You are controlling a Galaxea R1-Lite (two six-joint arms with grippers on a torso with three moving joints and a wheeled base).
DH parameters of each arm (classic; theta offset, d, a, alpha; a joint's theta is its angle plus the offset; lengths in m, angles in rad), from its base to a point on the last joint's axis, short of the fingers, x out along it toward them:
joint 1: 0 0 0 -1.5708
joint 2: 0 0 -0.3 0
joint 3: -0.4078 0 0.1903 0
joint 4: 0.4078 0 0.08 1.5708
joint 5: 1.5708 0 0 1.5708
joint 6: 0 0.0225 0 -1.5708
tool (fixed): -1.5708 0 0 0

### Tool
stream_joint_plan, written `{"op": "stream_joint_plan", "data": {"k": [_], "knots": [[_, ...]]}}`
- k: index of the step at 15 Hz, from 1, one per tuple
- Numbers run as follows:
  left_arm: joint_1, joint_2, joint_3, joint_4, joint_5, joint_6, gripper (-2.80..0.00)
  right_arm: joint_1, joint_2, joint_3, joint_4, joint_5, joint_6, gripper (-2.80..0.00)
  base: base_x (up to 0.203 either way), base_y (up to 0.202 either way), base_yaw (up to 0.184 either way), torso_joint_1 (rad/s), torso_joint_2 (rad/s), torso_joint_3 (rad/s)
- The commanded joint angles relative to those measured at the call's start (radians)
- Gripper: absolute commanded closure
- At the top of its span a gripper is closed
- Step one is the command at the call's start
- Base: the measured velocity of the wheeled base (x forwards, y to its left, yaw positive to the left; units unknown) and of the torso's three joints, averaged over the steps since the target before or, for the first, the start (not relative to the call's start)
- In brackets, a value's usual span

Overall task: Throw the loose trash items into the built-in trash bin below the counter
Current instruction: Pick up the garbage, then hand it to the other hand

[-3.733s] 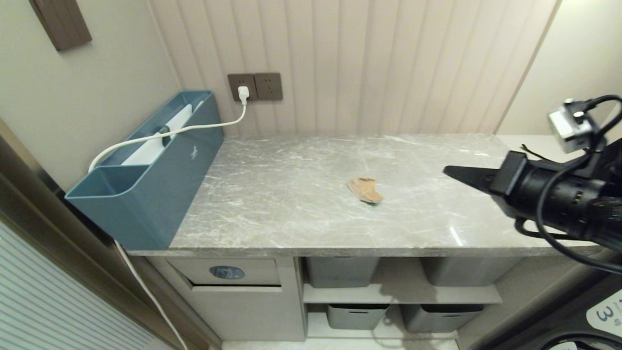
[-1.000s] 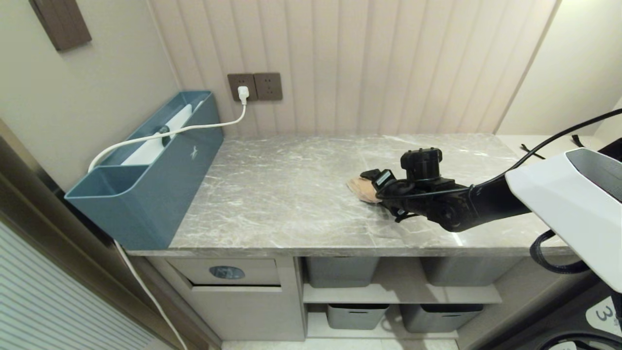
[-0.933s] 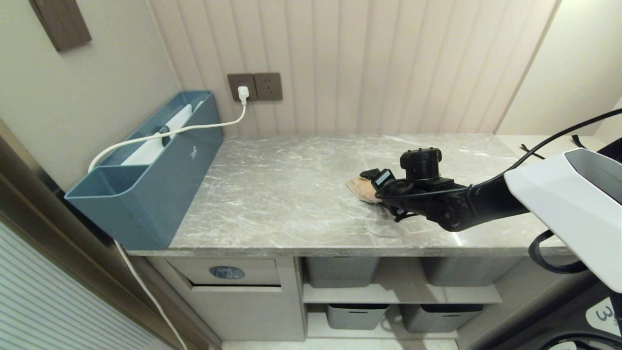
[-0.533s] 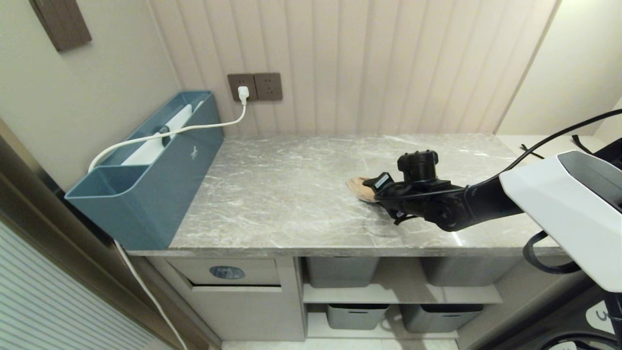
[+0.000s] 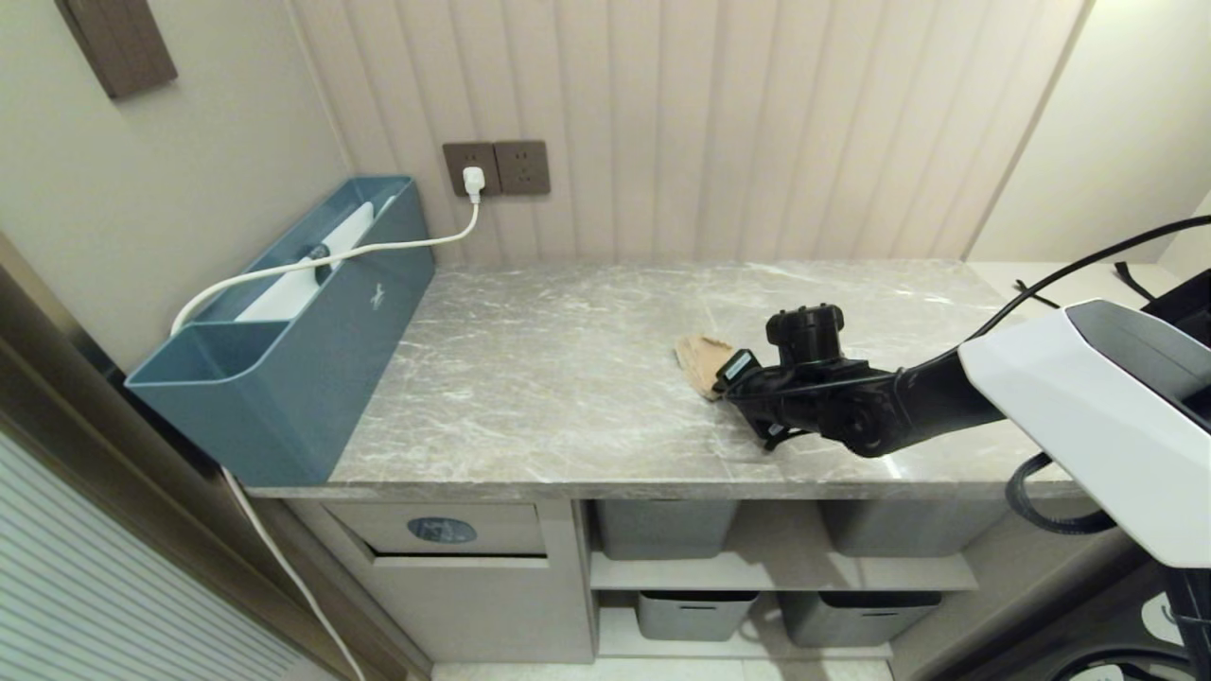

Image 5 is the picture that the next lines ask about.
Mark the brown wooden wall panel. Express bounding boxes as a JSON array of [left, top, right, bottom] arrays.
[[54, 0, 179, 100]]

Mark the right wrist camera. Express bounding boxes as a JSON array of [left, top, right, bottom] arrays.
[[719, 348, 764, 389]]

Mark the blue plastic organizer box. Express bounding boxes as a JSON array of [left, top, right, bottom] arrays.
[[125, 175, 437, 487]]

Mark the white slatted door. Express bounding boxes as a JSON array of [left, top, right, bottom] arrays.
[[0, 428, 320, 681]]

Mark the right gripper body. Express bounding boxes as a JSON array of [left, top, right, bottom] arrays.
[[725, 367, 816, 444]]

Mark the grey storage bin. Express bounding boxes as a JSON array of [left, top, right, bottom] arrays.
[[777, 591, 945, 650], [817, 498, 1009, 559], [595, 499, 740, 561], [635, 591, 761, 643]]

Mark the brown wall socket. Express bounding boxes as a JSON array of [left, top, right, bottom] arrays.
[[494, 140, 552, 197], [443, 142, 502, 199]]

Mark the black corrugated cable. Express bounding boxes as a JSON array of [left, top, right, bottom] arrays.
[[1004, 451, 1120, 537]]

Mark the grey drawer with round label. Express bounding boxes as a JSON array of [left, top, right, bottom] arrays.
[[322, 500, 550, 560]]

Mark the brown paper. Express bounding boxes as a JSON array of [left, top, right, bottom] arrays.
[[675, 334, 738, 402]]

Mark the white power cable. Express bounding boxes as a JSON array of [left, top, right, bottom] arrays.
[[170, 197, 483, 681]]

